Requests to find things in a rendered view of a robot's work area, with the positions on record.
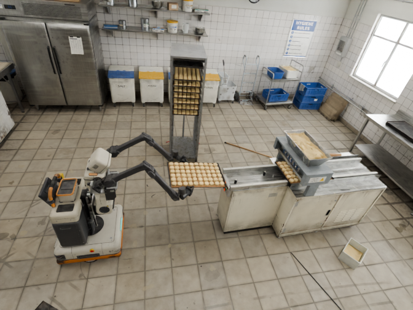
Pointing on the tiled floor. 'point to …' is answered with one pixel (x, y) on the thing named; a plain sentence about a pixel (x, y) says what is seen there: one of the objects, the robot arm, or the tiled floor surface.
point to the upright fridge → (55, 51)
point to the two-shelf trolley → (283, 88)
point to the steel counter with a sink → (387, 162)
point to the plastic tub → (353, 253)
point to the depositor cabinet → (326, 203)
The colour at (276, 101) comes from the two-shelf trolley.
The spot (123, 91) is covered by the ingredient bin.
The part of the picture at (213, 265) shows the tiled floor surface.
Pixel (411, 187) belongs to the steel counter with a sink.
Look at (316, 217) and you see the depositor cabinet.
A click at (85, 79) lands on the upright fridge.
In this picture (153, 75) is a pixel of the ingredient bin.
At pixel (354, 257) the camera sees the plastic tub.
